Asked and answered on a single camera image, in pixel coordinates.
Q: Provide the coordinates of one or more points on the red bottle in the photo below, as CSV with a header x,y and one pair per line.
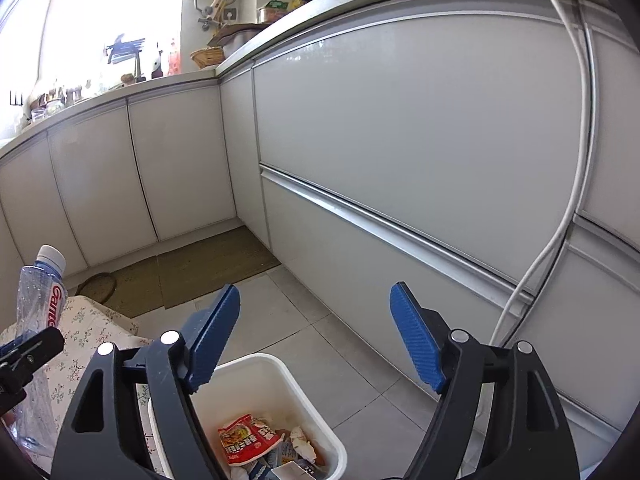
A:
x,y
173,60

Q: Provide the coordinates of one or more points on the black dish rack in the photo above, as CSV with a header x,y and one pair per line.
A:
x,y
125,49

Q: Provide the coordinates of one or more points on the clear plastic water bottle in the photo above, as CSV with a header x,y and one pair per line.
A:
x,y
37,300

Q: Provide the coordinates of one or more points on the white wrapper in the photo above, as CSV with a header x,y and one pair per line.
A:
x,y
302,442

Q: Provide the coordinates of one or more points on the white cabinet with doors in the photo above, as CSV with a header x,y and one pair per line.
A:
x,y
100,185

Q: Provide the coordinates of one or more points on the white plastic trash bin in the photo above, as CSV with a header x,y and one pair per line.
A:
x,y
282,392

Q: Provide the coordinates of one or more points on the white cabinet with drawers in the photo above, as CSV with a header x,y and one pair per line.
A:
x,y
425,135

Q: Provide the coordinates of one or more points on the floral tablecloth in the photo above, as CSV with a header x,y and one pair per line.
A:
x,y
85,320

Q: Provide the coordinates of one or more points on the brown woven floor mat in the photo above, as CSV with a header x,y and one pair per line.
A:
x,y
215,265
130,290

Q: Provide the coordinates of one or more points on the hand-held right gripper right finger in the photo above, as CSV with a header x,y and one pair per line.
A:
x,y
415,340

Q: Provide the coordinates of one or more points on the white kitchen countertop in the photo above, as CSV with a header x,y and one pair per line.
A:
x,y
165,80

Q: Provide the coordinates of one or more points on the bright kitchen window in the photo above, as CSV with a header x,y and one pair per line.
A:
x,y
90,10

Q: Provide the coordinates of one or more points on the woven wicker basket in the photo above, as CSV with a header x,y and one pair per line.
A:
x,y
206,58

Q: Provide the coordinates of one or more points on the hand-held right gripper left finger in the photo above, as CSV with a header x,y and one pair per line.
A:
x,y
215,340

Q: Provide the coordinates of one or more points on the chrome water pipe fittings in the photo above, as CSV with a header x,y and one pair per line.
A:
x,y
215,10

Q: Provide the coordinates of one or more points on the red instant noodle packet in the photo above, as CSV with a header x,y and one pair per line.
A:
x,y
245,440

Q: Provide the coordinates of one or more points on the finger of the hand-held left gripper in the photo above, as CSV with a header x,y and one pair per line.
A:
x,y
215,340
30,357

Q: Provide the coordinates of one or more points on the green snack bag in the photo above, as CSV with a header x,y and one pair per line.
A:
x,y
286,4

